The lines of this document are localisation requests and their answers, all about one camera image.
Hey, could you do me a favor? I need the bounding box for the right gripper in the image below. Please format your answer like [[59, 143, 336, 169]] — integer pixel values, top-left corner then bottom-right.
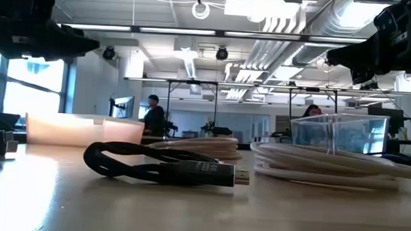
[[325, 20, 411, 88]]

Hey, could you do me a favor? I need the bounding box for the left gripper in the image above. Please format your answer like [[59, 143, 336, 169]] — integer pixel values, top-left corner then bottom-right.
[[0, 21, 102, 63]]

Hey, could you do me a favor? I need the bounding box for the white HDMI cable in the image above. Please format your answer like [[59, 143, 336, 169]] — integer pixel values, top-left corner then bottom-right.
[[145, 134, 244, 161], [249, 141, 411, 191]]

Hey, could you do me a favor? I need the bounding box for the black HDMI cable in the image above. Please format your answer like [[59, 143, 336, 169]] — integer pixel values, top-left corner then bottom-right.
[[82, 140, 251, 189]]

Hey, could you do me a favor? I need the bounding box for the black ceiling spot lamp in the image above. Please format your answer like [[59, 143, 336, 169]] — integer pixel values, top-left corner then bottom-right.
[[102, 45, 116, 61], [215, 46, 229, 62]]

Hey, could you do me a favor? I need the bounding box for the person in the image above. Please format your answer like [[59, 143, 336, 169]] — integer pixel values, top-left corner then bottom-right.
[[142, 93, 166, 138], [301, 103, 324, 119]]

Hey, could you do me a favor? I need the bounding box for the black computer monitor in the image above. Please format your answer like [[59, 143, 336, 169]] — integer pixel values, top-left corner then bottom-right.
[[366, 106, 406, 136]]

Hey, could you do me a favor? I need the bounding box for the clear plastic bin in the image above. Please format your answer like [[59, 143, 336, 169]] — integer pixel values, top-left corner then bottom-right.
[[288, 111, 391, 156]]

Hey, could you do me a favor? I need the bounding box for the orange plastic bin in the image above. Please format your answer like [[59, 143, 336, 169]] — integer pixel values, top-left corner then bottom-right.
[[24, 111, 147, 149]]

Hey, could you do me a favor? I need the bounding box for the long ceiling light bar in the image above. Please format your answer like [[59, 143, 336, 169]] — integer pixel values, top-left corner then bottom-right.
[[59, 23, 366, 45]]

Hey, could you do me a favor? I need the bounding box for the silver ventilation duct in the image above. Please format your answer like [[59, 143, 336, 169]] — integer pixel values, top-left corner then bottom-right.
[[291, 0, 371, 69]]

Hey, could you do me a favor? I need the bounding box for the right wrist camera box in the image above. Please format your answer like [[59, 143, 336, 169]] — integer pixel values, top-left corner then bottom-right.
[[372, 0, 411, 36]]

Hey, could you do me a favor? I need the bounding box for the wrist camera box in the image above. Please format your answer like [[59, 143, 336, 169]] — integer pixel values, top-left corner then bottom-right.
[[0, 0, 57, 25], [372, 0, 411, 36]]

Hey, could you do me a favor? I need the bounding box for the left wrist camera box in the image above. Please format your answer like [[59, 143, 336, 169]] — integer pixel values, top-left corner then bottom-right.
[[0, 0, 57, 25]]

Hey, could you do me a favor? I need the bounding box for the black metal rig frame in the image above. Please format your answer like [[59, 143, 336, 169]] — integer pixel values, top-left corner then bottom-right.
[[288, 86, 339, 121], [164, 79, 220, 131]]

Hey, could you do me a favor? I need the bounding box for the hanging white cable coil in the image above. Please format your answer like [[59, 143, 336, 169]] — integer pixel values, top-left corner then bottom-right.
[[190, 0, 212, 21]]

